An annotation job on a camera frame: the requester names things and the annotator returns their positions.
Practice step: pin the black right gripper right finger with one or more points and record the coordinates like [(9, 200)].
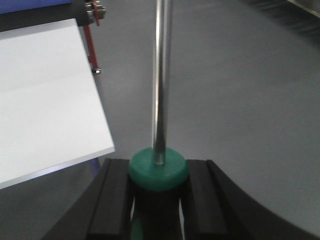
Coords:
[(215, 208)]

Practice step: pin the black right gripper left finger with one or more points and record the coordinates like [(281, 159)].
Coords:
[(103, 211)]

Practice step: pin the green screwdriver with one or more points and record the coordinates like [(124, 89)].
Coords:
[(158, 173)]

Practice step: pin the large blue plastic bin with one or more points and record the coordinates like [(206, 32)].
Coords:
[(10, 6)]

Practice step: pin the red conveyor end bracket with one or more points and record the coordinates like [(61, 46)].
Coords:
[(87, 12)]

